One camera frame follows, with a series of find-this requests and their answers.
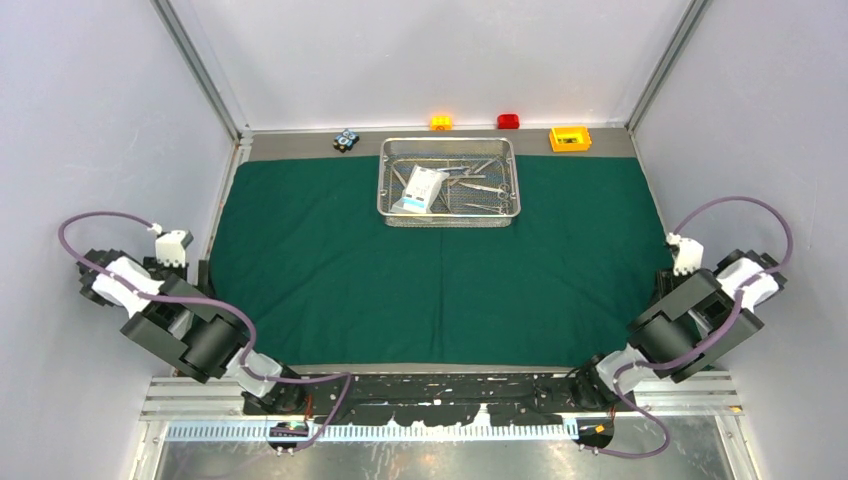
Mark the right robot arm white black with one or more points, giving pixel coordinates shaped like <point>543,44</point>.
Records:
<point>692,322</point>

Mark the orange toy brick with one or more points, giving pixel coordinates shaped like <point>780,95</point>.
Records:
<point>441,123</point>

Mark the metal mesh tray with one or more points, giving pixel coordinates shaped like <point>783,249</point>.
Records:
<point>488,161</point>

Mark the white paper packet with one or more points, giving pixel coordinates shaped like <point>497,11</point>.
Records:
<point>422,188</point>

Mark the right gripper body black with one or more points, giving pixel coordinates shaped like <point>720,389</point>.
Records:
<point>667,280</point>

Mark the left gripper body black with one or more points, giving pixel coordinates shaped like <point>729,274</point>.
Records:
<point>203,267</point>

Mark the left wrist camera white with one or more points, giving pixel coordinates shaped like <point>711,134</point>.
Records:
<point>171,248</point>

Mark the red toy brick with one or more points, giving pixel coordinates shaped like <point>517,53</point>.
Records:
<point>508,121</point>

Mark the aluminium frame rail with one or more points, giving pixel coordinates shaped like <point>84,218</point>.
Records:
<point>706,393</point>

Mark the surgical forceps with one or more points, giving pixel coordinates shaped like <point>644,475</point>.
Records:
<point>502,209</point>

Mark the small blue black toy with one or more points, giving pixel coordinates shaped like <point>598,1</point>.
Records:
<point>345,141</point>

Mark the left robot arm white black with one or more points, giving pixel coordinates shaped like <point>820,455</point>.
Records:
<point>173,320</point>

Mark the yellow toy block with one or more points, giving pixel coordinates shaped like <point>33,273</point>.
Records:
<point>567,139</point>

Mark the surgical scissors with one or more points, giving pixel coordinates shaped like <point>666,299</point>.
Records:
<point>498,191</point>

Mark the green surgical cloth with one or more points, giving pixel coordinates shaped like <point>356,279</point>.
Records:
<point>303,251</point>

